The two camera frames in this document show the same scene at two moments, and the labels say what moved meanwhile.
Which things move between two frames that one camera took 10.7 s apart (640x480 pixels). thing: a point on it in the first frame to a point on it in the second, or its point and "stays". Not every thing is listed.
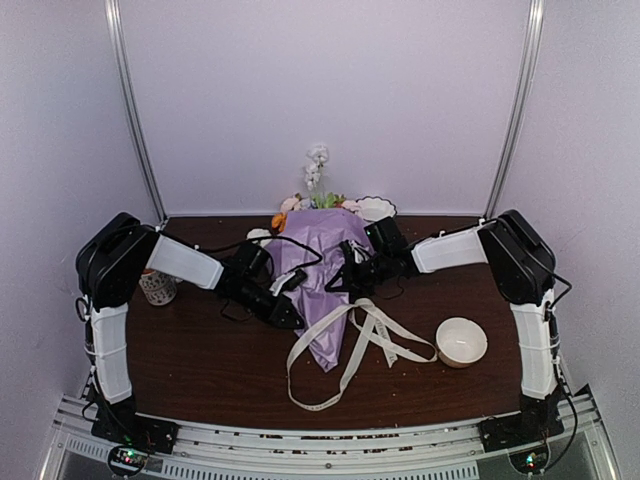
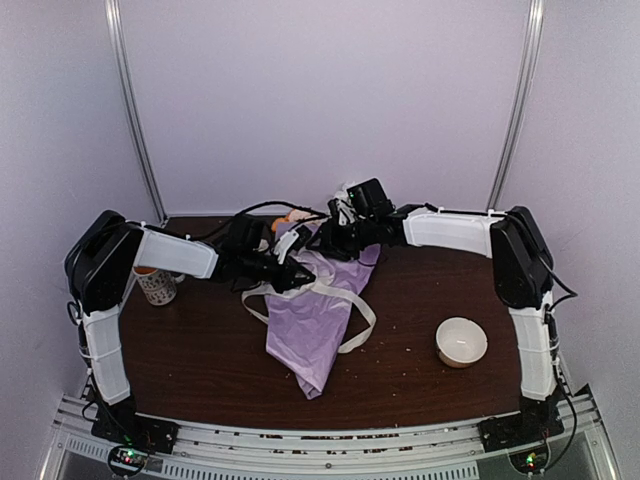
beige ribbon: [387, 343] to [320, 285]
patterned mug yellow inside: [159, 288] stays
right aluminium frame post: [536, 14] stays
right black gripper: [355, 284] to [332, 243]
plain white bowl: [460, 342] stays
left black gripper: [276, 313] to [287, 279]
